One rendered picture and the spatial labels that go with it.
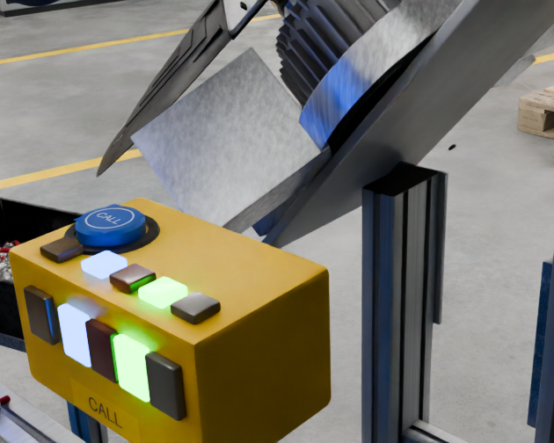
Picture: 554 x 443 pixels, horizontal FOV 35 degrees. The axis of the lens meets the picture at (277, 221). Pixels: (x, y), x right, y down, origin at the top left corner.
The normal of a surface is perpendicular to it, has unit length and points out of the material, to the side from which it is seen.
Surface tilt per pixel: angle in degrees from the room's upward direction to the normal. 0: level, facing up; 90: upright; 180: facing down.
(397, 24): 62
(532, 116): 89
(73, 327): 90
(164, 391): 90
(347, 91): 84
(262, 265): 0
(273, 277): 0
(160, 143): 55
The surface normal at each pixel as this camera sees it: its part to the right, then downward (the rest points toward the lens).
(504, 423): -0.04, -0.91
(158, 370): -0.68, 0.33
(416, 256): 0.73, 0.25
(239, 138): -0.12, -0.18
